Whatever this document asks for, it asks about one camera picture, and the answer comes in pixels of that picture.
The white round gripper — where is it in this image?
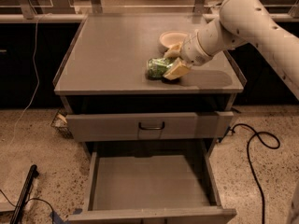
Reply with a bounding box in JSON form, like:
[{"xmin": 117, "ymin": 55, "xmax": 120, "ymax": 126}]
[{"xmin": 162, "ymin": 17, "xmax": 249, "ymax": 81}]

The crushed green soda can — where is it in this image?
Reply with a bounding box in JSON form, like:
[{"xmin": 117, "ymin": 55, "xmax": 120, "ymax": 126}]
[{"xmin": 146, "ymin": 58, "xmax": 175, "ymax": 80}]

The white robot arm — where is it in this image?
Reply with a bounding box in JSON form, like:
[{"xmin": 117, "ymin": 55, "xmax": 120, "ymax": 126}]
[{"xmin": 164, "ymin": 0, "xmax": 299, "ymax": 95}]

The grey drawer cabinet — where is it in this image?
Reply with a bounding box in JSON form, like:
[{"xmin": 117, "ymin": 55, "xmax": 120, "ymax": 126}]
[{"xmin": 51, "ymin": 12, "xmax": 247, "ymax": 154}]

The grey top drawer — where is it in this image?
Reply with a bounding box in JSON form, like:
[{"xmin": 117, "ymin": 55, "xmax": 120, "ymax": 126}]
[{"xmin": 66, "ymin": 111, "xmax": 233, "ymax": 142}]

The open grey middle drawer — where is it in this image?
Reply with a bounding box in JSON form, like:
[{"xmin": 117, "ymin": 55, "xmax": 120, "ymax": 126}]
[{"xmin": 69, "ymin": 149, "xmax": 236, "ymax": 224}]

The white paper bowl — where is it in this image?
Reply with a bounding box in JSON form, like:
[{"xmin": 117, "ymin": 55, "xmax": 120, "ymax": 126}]
[{"xmin": 158, "ymin": 31, "xmax": 189, "ymax": 53}]

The black bar on floor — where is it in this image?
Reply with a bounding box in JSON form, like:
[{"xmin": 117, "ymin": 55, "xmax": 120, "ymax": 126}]
[{"xmin": 9, "ymin": 164, "xmax": 38, "ymax": 224}]

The blue tape on floor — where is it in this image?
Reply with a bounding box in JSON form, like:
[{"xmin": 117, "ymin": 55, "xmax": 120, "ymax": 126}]
[{"xmin": 50, "ymin": 208, "xmax": 82, "ymax": 224}]

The black drawer handle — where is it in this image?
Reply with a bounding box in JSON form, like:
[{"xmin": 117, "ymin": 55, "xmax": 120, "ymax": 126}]
[{"xmin": 138, "ymin": 121, "xmax": 165, "ymax": 131}]

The black floor cable right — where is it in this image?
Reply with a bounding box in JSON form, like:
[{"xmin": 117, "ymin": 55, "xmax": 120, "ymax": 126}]
[{"xmin": 218, "ymin": 122, "xmax": 281, "ymax": 224}]

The wire basket on floor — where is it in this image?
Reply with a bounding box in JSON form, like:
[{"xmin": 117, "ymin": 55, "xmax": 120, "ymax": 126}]
[{"xmin": 50, "ymin": 108, "xmax": 73, "ymax": 139}]

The white horizontal rail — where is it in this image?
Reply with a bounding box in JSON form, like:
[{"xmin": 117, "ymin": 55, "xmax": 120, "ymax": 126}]
[{"xmin": 0, "ymin": 13, "xmax": 299, "ymax": 23}]

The white hanging cable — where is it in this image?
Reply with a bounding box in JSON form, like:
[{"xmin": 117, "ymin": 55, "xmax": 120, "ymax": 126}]
[{"xmin": 6, "ymin": 12, "xmax": 52, "ymax": 151}]

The thin black cable left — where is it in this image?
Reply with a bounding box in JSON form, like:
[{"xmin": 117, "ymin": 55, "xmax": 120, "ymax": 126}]
[{"xmin": 0, "ymin": 189, "xmax": 56, "ymax": 224}]

